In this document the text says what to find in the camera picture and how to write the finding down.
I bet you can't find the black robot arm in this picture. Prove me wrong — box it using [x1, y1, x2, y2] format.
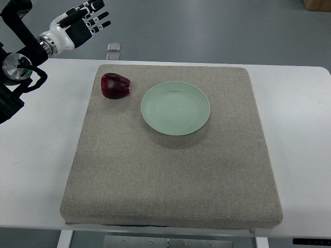
[1, 1, 58, 123]

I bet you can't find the white table leg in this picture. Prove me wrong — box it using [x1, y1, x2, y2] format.
[255, 237, 269, 248]
[56, 230, 73, 248]

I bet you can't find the beige fabric cushion mat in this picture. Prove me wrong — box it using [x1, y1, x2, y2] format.
[60, 65, 282, 229]

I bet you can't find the metal table frame plate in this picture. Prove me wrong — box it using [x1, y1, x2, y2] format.
[103, 235, 233, 248]

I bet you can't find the cardboard box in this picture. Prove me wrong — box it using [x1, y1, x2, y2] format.
[303, 0, 331, 12]

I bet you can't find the black table control panel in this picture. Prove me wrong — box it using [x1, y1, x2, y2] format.
[292, 238, 331, 246]

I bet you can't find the light green plate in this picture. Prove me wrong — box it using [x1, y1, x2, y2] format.
[141, 81, 211, 136]

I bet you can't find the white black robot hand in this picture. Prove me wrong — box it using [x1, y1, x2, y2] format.
[40, 1, 111, 56]

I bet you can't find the white right table leg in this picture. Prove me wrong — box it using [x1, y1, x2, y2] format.
[255, 237, 269, 248]

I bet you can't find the white left table leg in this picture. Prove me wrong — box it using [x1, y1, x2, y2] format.
[56, 230, 73, 248]

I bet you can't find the red apple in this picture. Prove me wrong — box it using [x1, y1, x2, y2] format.
[101, 73, 131, 99]

